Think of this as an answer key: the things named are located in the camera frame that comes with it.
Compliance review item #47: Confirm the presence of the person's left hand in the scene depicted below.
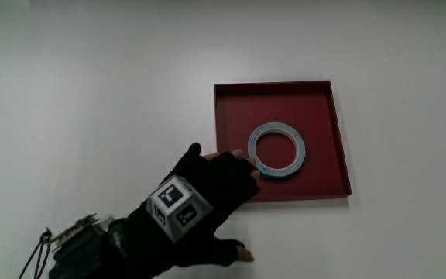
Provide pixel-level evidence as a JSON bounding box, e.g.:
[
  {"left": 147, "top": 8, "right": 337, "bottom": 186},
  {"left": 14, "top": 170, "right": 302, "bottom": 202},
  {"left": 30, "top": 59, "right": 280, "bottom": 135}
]
[{"left": 108, "top": 142, "right": 262, "bottom": 279}]

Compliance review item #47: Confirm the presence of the blue tape roll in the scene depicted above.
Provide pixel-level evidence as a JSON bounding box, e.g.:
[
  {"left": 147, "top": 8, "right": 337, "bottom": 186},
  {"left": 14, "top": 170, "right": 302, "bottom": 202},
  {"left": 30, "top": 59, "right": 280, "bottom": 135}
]
[{"left": 247, "top": 122, "right": 307, "bottom": 180}]

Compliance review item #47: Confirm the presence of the dark red square tray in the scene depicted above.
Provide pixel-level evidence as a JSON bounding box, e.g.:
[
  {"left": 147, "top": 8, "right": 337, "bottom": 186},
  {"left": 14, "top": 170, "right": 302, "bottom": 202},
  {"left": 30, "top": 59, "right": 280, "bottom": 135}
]
[{"left": 213, "top": 80, "right": 353, "bottom": 203}]

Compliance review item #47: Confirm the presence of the green circuit board module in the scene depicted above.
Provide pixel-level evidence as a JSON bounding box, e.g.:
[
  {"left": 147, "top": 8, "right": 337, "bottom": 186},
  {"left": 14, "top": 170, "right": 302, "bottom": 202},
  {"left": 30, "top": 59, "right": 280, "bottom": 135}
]
[{"left": 49, "top": 213, "right": 104, "bottom": 247}]

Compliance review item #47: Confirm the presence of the black cable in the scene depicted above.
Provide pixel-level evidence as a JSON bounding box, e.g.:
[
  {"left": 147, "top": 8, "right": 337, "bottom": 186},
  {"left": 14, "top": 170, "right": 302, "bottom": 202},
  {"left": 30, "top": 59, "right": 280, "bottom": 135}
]
[{"left": 17, "top": 227, "right": 53, "bottom": 279}]

